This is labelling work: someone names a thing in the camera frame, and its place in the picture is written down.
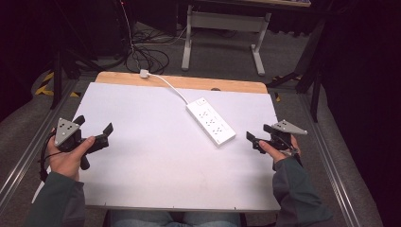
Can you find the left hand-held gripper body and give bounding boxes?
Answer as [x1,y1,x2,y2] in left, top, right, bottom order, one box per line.
[54,117,110,171]

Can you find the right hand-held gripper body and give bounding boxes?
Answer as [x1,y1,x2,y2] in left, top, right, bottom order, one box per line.
[263,119,308,158]

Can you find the person's right hand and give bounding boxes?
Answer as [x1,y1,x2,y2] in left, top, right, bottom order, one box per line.
[258,134,302,165]

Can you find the person's left hand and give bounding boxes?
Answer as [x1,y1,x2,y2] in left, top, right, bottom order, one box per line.
[46,127,96,183]

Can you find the yellow black floor tape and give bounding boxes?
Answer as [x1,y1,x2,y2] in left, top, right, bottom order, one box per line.
[34,71,80,98]

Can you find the white power strip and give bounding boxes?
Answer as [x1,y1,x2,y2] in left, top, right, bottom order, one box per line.
[185,96,237,147]

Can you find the black metal stand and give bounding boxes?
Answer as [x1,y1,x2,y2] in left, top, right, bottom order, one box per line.
[49,0,107,111]
[265,17,327,123]

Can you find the person's legs in jeans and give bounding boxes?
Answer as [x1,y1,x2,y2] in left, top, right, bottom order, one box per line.
[109,210,243,227]

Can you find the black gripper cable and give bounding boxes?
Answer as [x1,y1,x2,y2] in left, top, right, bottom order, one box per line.
[38,131,61,183]

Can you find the aluminium rail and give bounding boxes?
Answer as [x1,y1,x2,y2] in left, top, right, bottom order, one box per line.
[0,79,80,207]
[297,93,363,227]

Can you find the white power strip cable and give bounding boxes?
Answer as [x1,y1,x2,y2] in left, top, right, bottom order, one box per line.
[148,73,190,106]

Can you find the black floor cable bundle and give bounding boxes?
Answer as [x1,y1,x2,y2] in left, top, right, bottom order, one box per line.
[125,28,171,76]

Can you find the thin white floor cable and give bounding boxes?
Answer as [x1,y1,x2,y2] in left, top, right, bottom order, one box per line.
[119,0,142,71]

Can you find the white table frame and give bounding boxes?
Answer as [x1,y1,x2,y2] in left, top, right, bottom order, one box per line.
[181,0,312,77]

